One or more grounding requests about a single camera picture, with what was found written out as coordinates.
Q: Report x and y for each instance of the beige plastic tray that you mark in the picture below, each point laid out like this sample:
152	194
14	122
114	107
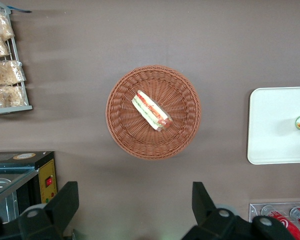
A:
270	135

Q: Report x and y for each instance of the clear acrylic bottle rack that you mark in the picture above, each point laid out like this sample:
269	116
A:
255	210

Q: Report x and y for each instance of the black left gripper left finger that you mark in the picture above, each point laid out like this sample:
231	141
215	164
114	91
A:
62	200

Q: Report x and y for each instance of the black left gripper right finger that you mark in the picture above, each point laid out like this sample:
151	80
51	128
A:
205	207

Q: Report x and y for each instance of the round brown wicker basket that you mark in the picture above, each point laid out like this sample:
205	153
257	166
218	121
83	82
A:
130	130

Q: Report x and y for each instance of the blue tape strip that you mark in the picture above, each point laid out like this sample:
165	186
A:
21	10

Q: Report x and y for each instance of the wrapped triangle sandwich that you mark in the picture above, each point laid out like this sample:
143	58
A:
150	111

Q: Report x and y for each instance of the black food warmer cabinet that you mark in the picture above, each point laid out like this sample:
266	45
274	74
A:
20	170

